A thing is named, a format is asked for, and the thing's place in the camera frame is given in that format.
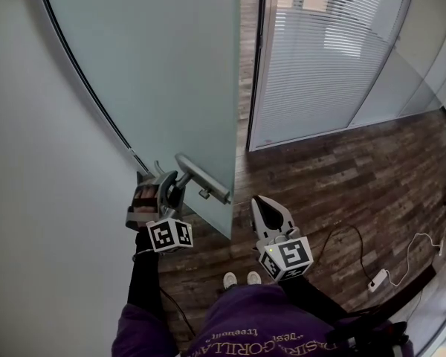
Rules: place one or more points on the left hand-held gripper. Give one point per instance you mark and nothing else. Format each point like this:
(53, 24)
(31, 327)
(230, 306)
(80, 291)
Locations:
(167, 234)

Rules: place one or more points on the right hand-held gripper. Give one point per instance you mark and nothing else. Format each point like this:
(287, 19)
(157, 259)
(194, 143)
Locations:
(291, 255)

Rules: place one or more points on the frosted glass door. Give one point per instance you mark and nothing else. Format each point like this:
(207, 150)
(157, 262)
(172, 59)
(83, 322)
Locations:
(152, 69)

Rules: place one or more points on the person's left forearm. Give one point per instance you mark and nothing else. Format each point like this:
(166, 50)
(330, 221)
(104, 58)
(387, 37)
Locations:
(143, 273)

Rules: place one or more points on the person's right forearm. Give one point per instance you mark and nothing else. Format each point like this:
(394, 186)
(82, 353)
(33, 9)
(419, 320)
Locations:
(312, 296)

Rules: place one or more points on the person's left hand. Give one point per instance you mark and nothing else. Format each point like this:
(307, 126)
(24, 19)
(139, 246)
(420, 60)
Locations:
(145, 195)

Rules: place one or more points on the person's right white shoe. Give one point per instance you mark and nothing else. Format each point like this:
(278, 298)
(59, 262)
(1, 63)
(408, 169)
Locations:
(253, 277)

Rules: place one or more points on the person's white shoe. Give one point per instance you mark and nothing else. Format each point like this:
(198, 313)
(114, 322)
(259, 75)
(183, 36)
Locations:
(253, 277)
(230, 279)

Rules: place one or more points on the person's left white shoe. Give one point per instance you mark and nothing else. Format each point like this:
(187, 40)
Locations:
(230, 279)

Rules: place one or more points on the purple printed shirt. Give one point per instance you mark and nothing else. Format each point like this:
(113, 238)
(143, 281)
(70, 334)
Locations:
(245, 325)

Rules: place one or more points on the white power strip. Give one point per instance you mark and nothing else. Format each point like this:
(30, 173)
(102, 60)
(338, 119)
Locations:
(378, 281)

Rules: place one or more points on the glass partition with blinds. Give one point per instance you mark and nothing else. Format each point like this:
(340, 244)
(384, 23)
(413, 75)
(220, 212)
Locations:
(319, 69)
(412, 69)

